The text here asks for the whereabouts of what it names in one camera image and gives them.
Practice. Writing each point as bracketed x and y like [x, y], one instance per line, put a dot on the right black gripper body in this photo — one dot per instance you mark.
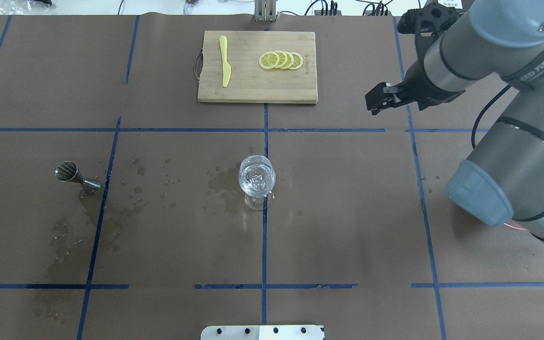
[420, 88]

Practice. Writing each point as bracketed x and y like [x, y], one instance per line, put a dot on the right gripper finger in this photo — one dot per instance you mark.
[383, 96]

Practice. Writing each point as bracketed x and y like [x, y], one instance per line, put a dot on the steel cocktail jigger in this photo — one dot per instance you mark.
[67, 171]

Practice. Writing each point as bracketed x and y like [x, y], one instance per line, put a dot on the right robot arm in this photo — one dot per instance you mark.
[503, 177]

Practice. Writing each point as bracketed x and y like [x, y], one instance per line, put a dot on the clear wine glass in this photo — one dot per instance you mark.
[256, 179]

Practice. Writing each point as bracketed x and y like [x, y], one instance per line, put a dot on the lemon slice rightmost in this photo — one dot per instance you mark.
[297, 61]

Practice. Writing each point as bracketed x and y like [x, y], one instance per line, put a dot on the lemon slice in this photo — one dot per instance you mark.
[297, 61]
[289, 59]
[282, 59]
[269, 60]

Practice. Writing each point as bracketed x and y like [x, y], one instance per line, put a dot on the black power strip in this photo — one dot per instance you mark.
[328, 8]

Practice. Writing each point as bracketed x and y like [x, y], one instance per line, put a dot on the lemon slice leftmost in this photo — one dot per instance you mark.
[269, 60]

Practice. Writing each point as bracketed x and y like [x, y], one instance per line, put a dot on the bamboo cutting board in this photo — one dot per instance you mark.
[249, 83]

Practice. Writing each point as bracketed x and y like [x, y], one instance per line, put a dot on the pink bowl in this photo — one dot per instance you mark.
[513, 225]

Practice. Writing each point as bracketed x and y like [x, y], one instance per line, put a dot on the yellow plastic knife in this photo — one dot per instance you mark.
[226, 67]

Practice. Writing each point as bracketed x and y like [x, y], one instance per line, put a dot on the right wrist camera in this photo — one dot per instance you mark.
[428, 23]

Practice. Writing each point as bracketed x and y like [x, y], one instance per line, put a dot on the aluminium frame post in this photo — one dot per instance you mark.
[265, 11]

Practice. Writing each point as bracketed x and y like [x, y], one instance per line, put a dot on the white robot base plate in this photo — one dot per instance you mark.
[263, 332]

